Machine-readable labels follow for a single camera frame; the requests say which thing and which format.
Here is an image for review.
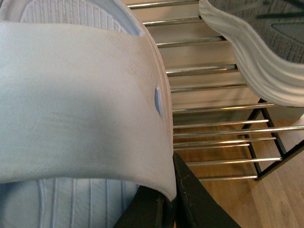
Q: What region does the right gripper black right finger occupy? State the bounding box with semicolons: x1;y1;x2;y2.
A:
173;153;240;228

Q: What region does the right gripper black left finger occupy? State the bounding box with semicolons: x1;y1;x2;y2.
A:
114;186;171;228

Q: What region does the black metal shoe rack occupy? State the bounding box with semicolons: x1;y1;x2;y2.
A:
126;0;304;181

